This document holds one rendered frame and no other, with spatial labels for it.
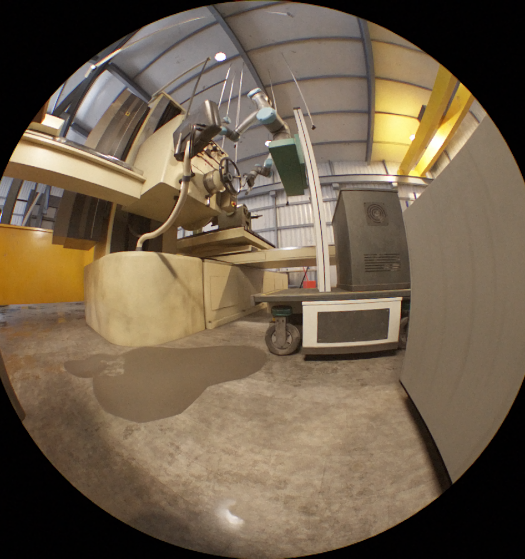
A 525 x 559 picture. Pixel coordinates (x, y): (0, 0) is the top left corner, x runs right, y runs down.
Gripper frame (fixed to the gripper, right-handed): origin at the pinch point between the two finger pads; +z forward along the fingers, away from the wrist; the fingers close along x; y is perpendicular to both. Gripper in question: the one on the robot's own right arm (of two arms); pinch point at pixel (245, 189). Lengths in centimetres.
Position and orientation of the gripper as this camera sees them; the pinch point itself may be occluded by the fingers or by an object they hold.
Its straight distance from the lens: 162.2
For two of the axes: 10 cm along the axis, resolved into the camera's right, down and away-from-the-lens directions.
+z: -3.8, 9.2, -0.7
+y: 9.1, 3.6, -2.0
